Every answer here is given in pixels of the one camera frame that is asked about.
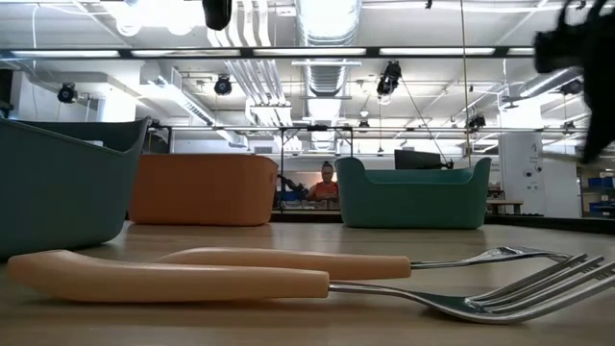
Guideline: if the wooden bench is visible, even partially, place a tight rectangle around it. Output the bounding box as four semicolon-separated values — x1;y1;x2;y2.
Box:
484;198;525;216

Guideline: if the thin vertical cable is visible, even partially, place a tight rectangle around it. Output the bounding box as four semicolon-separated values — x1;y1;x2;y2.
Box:
459;0;471;168

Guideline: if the black metal station frame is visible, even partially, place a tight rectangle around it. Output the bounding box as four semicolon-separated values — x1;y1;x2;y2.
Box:
148;123;615;213

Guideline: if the white pipe bundle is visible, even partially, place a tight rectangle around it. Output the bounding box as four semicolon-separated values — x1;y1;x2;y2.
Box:
206;0;294;127

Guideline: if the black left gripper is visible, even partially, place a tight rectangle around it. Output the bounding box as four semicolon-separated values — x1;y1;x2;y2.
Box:
201;0;234;32

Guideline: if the orange-handled steel fork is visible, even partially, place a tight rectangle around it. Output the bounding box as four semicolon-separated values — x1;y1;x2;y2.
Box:
156;246;574;283
6;249;615;326

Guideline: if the black round camera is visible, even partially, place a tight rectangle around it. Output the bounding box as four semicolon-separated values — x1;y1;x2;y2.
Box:
57;82;79;105
466;111;487;132
213;73;234;97
376;61;404;98
559;78;584;97

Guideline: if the orange plastic bin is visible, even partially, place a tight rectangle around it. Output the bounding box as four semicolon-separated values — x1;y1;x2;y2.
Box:
127;153;280;227

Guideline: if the dark teal plastic bin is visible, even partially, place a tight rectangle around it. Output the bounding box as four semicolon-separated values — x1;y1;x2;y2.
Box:
0;114;153;260

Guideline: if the black table frame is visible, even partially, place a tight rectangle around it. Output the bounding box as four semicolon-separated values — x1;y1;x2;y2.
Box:
268;210;615;235

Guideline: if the white square column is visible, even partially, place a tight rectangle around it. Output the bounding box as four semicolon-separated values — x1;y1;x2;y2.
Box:
498;132;547;217

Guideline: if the metal storage shelf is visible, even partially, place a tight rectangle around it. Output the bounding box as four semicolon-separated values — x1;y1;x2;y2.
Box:
578;161;615;218

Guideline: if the black monitor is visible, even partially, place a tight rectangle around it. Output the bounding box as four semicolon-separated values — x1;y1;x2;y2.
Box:
394;149;455;171

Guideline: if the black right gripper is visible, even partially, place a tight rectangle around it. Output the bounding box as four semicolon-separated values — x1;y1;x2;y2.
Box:
533;0;615;165

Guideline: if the black beam with light strips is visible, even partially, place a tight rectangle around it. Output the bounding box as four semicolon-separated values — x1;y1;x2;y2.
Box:
0;45;537;61

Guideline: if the green plastic bin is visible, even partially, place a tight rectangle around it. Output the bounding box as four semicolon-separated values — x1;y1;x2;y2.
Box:
334;157;493;231

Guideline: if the person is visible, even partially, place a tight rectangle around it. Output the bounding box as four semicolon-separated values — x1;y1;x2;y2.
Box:
307;161;340;203

